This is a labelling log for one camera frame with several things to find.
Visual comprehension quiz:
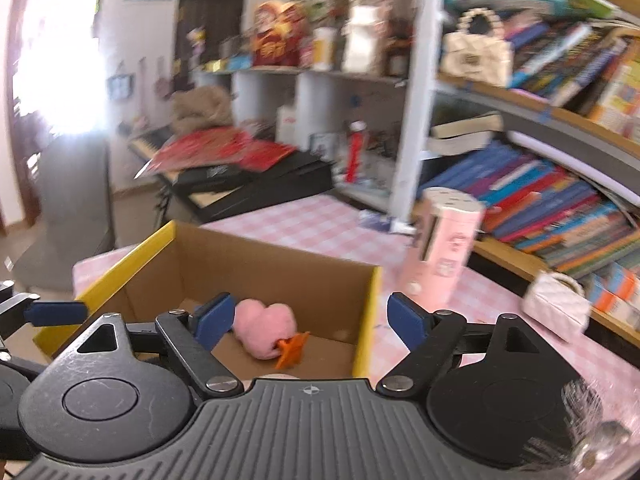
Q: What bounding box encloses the white blue tube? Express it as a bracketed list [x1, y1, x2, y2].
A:
[357, 210, 418, 235]

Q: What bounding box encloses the row of colourful picture books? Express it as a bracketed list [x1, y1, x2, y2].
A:
[505, 0, 640, 141]

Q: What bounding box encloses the black keyboard case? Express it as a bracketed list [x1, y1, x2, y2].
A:
[175, 150, 336, 223]

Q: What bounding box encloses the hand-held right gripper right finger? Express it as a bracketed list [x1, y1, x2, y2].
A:
[375, 291, 546, 398]

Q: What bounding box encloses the row of blue spined books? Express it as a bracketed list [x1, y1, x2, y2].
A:
[417, 140, 640, 281]

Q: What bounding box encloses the pink checked tablecloth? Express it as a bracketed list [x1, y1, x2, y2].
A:
[72, 192, 640, 480]

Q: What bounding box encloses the orange white carton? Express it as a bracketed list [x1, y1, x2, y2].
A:
[582, 280, 640, 328]
[600, 260, 640, 301]

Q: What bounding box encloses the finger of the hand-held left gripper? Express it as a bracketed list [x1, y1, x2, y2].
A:
[0, 292, 90, 342]

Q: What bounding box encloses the cream quilted handbag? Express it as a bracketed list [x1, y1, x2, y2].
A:
[440, 7, 515, 88]

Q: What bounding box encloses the hanging tote bag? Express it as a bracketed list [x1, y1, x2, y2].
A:
[109, 74, 136, 102]

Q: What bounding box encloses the black electronic keyboard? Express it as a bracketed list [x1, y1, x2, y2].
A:
[127, 127, 201, 211]

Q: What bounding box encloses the pink plush toy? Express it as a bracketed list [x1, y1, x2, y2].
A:
[232, 299, 312, 368]

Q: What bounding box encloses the brown cloth bundle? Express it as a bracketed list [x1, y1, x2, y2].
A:
[170, 85, 233, 133]

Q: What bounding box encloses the pink cylindrical holder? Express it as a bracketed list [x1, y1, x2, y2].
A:
[400, 186, 487, 311]

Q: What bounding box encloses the thick lying book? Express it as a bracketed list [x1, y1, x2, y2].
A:
[429, 112, 505, 157]

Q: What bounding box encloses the small white quilted purse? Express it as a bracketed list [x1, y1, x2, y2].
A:
[522, 269, 592, 343]

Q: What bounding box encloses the dark wooden door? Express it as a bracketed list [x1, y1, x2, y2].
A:
[175, 0, 251, 61]

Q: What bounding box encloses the white paper carton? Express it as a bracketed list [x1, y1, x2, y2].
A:
[342, 4, 388, 76]

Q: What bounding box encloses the yellow cardboard box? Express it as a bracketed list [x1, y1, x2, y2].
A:
[32, 219, 383, 381]

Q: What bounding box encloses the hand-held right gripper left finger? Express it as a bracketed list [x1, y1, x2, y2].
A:
[70, 291, 241, 398]

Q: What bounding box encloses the crinkled clear plastic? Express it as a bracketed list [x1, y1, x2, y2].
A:
[562, 377, 640, 480]

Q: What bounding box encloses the white bottle yellow label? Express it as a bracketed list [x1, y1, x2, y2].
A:
[311, 27, 337, 72]

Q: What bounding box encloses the white bookshelf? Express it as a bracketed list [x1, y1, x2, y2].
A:
[192, 0, 640, 351]

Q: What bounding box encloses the white red small box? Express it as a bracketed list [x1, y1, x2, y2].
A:
[277, 105, 297, 143]

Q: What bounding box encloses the brown glass bottle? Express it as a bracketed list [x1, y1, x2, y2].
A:
[387, 35, 408, 78]

